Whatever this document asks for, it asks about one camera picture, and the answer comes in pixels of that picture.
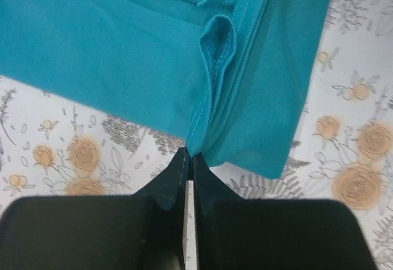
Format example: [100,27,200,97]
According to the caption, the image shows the teal blue t shirt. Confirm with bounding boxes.
[1,0,330,179]

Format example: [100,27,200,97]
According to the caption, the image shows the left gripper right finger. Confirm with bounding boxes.
[191,155,376,269]

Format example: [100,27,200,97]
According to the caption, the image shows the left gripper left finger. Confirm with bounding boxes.
[1,148,188,269]

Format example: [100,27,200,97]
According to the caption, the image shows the floral table mat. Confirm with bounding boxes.
[1,0,392,269]

